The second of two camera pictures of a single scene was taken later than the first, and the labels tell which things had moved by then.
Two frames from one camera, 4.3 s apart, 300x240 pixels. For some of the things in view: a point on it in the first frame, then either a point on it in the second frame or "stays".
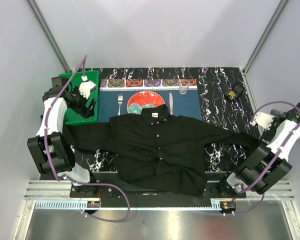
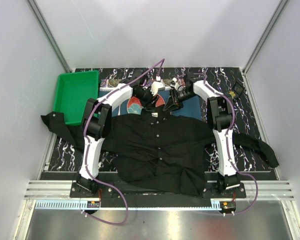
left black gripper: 86,112 → 149,105
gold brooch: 231,93 stays
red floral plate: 143,99 stays
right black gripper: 268,134 → 170,105
